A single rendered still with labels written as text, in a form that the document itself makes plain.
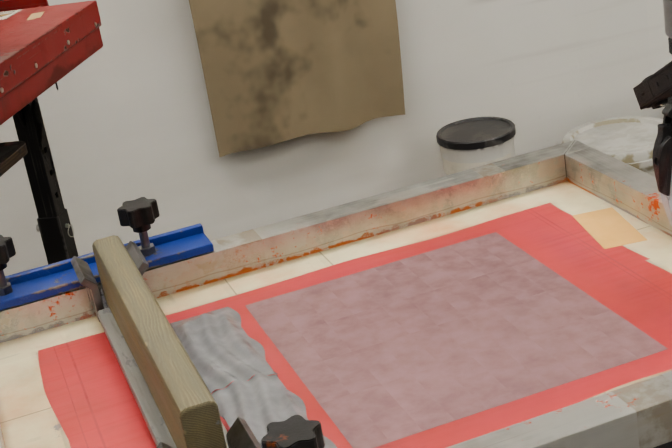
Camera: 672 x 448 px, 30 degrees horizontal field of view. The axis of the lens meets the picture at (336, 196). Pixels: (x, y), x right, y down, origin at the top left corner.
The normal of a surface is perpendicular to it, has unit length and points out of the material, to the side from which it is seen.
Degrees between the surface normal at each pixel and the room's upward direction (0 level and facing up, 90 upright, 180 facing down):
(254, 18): 87
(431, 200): 90
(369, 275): 0
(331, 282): 0
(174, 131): 90
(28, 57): 91
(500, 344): 0
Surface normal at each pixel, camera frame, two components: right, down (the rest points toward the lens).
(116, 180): 0.34, 0.28
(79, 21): 0.98, -0.06
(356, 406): -0.15, -0.92
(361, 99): 0.82, 0.10
